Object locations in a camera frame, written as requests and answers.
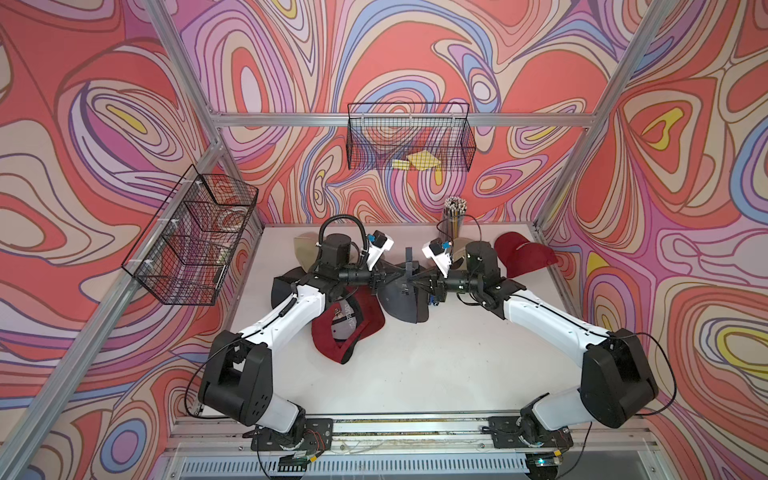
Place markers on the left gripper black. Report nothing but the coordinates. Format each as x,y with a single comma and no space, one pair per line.
377,279

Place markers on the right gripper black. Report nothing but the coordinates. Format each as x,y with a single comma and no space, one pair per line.
424,276

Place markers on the dark grey cap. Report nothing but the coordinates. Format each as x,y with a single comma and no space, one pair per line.
405,302
282,285

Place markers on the dark red cap front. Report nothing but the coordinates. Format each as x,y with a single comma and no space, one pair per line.
337,332

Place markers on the dark red cap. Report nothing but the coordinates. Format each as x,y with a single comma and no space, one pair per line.
521,256
337,332

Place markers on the beige cap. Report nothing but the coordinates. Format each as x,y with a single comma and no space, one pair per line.
306,249
458,250

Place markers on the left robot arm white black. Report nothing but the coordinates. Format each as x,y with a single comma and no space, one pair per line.
335,297

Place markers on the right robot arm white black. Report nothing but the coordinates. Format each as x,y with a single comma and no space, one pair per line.
616,380

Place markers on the dark red cap back right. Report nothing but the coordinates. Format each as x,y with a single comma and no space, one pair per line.
521,256

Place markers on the pencil cup with pencils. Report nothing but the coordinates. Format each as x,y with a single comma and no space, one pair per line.
453,215

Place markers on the yellow sticky notes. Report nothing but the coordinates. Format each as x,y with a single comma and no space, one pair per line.
419,161

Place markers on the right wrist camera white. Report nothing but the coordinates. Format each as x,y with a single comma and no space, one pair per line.
439,252

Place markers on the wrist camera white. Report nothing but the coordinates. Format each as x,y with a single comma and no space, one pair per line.
379,243
439,252

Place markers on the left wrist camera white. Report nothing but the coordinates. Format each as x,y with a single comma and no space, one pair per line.
379,243

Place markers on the black wire basket back wall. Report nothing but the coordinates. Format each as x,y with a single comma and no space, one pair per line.
378,132

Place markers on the black wire basket wall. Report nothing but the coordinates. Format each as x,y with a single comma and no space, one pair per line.
378,132
184,255

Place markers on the black wire basket left wall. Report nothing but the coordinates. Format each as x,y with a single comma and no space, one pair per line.
184,255

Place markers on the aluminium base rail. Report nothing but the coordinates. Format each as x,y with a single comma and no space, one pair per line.
455,445

